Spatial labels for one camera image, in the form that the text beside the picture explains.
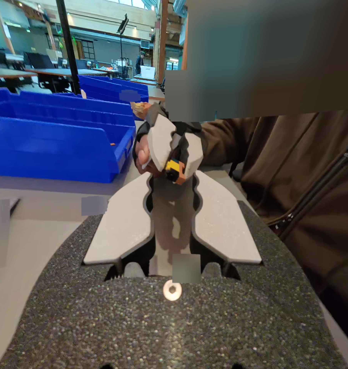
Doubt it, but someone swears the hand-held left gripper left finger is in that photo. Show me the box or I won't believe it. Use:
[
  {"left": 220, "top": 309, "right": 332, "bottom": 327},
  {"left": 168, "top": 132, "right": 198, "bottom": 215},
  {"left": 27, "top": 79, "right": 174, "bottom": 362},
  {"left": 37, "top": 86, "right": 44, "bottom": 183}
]
[{"left": 83, "top": 172, "right": 155, "bottom": 265}]

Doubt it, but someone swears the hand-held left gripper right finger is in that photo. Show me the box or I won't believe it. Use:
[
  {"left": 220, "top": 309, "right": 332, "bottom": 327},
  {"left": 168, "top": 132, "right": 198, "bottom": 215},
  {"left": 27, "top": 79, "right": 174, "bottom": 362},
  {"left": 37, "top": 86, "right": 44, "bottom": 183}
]
[{"left": 191, "top": 170, "right": 263, "bottom": 265}]

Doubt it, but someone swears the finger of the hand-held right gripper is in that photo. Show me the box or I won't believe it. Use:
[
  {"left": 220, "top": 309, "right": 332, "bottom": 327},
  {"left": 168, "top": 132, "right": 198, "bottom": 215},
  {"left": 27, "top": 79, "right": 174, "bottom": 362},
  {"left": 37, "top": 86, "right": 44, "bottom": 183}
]
[
  {"left": 182, "top": 133, "right": 204, "bottom": 177},
  {"left": 147, "top": 113, "right": 177, "bottom": 172}
]

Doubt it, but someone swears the yellow and brown brick assembly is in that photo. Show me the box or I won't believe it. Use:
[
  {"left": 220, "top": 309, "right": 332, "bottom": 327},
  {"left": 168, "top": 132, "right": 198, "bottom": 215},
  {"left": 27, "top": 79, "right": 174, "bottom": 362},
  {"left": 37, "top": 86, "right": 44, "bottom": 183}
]
[{"left": 165, "top": 158, "right": 186, "bottom": 185}]

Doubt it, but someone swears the person's right forearm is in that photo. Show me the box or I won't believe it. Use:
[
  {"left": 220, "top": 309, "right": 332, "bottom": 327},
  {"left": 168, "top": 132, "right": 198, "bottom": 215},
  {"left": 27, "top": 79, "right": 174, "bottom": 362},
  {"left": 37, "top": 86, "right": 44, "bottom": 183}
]
[{"left": 200, "top": 118, "right": 251, "bottom": 167}]

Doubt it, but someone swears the grey desk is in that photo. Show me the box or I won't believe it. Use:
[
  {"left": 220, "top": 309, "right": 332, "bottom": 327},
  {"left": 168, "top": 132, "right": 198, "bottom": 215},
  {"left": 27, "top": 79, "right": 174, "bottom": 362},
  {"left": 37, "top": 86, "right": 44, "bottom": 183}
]
[{"left": 0, "top": 161, "right": 348, "bottom": 358}]

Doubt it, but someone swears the brown office desk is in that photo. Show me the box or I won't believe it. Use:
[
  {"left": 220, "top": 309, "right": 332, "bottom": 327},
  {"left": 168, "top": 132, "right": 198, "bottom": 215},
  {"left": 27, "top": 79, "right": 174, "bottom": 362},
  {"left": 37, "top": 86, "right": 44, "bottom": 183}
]
[{"left": 24, "top": 68, "right": 107, "bottom": 87}]

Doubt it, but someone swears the person's right hand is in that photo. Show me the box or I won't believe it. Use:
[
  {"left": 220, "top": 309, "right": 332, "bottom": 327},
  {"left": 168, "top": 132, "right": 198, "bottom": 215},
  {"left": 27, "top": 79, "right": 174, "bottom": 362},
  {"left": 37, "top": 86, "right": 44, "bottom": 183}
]
[{"left": 134, "top": 133, "right": 163, "bottom": 177}]

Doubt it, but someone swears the brown brick figure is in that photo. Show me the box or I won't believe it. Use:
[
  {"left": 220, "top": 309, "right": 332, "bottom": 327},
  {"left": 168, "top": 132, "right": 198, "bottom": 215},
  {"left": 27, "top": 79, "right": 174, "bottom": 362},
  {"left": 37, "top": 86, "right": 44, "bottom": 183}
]
[{"left": 130, "top": 101, "right": 151, "bottom": 120}]

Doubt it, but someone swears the blue storage bin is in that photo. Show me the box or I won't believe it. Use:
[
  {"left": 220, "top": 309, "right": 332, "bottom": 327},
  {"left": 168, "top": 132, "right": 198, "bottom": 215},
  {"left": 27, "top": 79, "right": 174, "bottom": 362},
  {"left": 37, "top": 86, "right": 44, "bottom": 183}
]
[
  {"left": 0, "top": 88, "right": 136, "bottom": 136},
  {"left": 0, "top": 115, "right": 136, "bottom": 184},
  {"left": 78, "top": 74, "right": 150, "bottom": 105}
]

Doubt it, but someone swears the person's brown jacket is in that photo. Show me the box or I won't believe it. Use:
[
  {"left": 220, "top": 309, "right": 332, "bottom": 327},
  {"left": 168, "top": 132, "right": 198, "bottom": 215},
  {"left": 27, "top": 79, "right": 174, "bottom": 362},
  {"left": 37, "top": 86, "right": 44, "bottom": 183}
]
[{"left": 232, "top": 111, "right": 348, "bottom": 320}]

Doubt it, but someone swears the black light stand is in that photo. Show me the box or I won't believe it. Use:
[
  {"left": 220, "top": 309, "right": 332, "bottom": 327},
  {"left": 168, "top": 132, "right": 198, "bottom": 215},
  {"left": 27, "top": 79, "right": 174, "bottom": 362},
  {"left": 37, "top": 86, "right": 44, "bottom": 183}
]
[{"left": 116, "top": 13, "right": 130, "bottom": 80}]

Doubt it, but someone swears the wooden post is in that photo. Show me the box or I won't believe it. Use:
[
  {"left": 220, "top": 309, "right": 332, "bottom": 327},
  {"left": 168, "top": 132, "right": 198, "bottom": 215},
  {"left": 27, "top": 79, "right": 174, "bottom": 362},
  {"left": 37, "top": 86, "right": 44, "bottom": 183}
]
[
  {"left": 157, "top": 0, "right": 169, "bottom": 84},
  {"left": 180, "top": 12, "right": 189, "bottom": 70}
]

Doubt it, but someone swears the silver ventilation duct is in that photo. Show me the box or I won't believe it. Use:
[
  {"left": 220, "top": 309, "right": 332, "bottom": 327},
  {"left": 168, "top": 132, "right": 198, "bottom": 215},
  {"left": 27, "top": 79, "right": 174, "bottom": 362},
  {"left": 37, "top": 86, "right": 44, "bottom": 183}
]
[{"left": 172, "top": 0, "right": 189, "bottom": 18}]

